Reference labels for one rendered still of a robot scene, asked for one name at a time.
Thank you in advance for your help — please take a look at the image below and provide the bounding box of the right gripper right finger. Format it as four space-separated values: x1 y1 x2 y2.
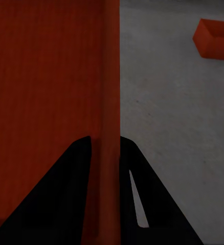
119 136 204 245

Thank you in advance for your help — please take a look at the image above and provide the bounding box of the storage box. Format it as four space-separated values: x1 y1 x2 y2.
0 0 121 245
193 18 224 60

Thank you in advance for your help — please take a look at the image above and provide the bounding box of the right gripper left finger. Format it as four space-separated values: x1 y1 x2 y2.
0 136 92 245

